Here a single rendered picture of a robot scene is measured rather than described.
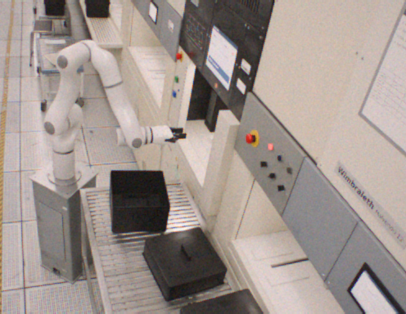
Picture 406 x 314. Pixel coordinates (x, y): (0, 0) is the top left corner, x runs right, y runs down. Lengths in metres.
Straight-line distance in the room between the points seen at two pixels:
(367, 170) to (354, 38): 0.37
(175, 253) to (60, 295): 1.10
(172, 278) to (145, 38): 2.58
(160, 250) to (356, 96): 1.10
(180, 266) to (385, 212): 0.99
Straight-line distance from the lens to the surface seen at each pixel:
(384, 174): 1.13
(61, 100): 2.05
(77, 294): 2.77
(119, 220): 2.01
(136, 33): 3.85
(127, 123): 1.83
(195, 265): 1.85
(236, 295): 1.60
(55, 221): 2.47
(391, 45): 1.11
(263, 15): 1.62
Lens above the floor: 2.27
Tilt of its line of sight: 35 degrees down
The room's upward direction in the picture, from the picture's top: 11 degrees clockwise
